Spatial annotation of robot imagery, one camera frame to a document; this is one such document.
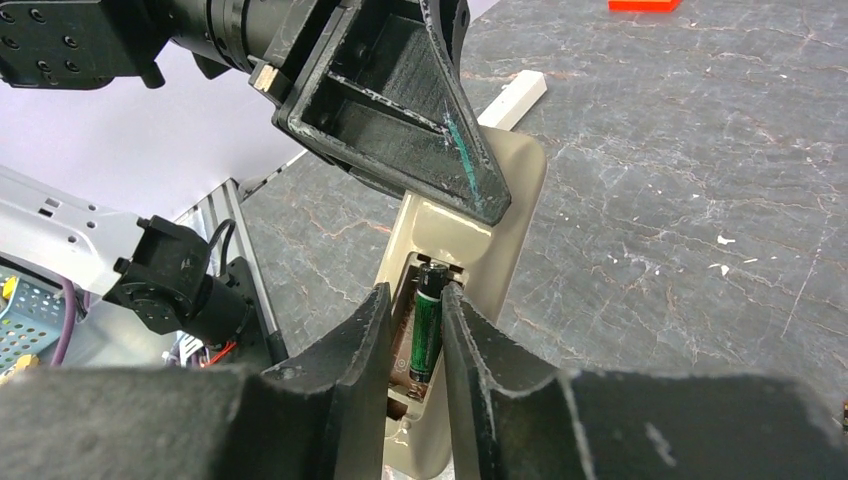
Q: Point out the green AAA battery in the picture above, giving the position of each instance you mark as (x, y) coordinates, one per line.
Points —
(427, 326)

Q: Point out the beige remote control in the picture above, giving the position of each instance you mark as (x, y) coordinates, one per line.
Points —
(482, 259)

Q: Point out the white and black stick remote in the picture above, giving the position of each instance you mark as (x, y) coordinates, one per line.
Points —
(515, 101)

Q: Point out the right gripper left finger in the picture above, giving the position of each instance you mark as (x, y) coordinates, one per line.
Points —
(318, 415)

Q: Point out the red rectangular block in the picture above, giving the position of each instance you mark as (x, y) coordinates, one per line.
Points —
(643, 6)

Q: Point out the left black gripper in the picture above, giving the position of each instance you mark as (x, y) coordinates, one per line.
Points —
(373, 87)

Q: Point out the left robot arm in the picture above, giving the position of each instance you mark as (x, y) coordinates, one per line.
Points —
(84, 45)

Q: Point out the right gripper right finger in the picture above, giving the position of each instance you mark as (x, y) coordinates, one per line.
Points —
(515, 416)

